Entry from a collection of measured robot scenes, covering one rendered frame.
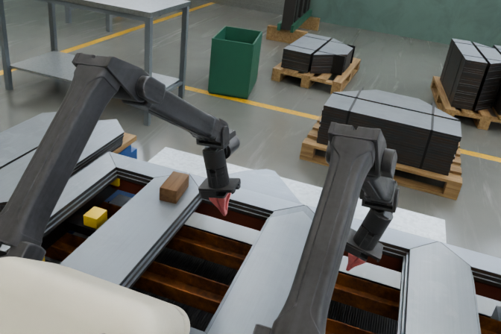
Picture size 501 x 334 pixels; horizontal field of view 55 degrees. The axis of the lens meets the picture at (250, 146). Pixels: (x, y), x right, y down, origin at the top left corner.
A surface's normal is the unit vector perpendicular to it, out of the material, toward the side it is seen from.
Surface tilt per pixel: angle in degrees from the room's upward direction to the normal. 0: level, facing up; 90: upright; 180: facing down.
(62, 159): 81
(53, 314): 48
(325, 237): 35
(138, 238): 0
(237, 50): 90
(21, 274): 10
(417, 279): 0
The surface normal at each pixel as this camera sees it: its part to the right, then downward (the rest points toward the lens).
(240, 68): -0.16, 0.42
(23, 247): -0.27, -0.46
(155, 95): 0.91, 0.16
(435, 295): 0.11, -0.89
